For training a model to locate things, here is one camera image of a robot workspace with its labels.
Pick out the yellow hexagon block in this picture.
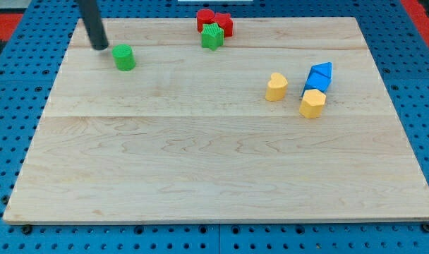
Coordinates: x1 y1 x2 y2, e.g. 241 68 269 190
299 89 327 119

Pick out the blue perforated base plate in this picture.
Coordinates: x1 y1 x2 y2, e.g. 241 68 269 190
0 0 429 253

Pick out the light wooden board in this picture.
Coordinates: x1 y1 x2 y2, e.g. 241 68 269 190
3 17 429 225

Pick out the yellow heart block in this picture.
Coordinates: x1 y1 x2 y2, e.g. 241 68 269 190
265 73 288 102

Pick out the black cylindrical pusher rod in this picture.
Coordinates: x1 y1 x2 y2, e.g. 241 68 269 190
76 0 109 51

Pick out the red cylinder block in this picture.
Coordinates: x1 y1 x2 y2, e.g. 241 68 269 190
196 8 215 33

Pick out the green cylinder block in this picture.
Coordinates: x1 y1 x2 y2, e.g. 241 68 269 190
111 44 136 71

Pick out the blue triangle block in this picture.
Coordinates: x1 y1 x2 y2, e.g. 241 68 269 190
309 62 332 78

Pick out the blue cube block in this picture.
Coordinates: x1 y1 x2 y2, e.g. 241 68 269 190
301 72 332 96

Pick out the green star block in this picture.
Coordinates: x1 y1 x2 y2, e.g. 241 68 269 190
201 23 224 51

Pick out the red star block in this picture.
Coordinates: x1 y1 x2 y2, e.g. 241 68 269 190
212 13 234 37

